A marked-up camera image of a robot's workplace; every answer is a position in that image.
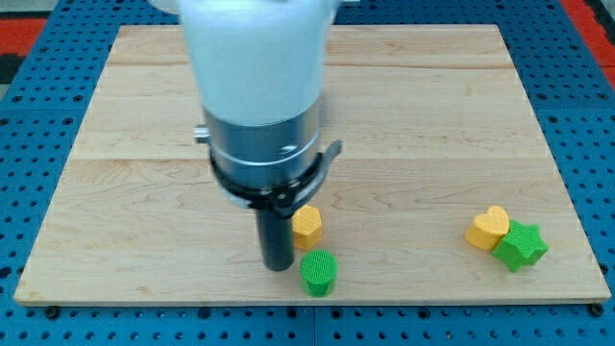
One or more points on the yellow hexagon block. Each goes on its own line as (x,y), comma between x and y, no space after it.
(307,227)

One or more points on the light wooden board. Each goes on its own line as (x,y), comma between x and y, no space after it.
(436,128)

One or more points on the green star block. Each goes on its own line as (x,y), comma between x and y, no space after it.
(522,246)

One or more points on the green circle block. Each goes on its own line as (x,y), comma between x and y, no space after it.
(318,270)

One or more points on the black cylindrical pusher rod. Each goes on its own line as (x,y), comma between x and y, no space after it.
(276,240)

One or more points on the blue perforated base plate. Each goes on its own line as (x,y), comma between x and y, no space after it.
(47,100)

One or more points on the yellow heart block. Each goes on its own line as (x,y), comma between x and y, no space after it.
(488,229)

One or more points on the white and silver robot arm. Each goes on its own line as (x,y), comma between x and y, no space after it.
(258,66)

